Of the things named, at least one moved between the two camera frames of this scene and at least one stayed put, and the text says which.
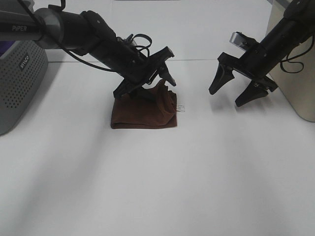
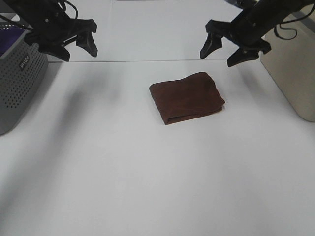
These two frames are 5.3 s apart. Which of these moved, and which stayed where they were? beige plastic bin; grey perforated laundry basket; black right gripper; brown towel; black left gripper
Moved: brown towel; black left gripper; black right gripper
Stayed: beige plastic bin; grey perforated laundry basket
